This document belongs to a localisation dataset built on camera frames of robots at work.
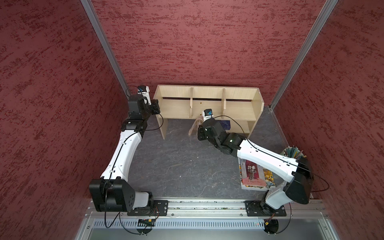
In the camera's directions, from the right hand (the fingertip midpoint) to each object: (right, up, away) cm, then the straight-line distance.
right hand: (199, 129), depth 77 cm
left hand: (-23, +14, +1) cm, 27 cm away
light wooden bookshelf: (+25, +13, +11) cm, 30 cm away
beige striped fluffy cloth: (-3, 0, -1) cm, 3 cm away
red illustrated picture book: (+32, -28, +6) cm, 43 cm away
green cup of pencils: (+52, -13, +2) cm, 54 cm away
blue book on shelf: (+17, +2, +13) cm, 21 cm away
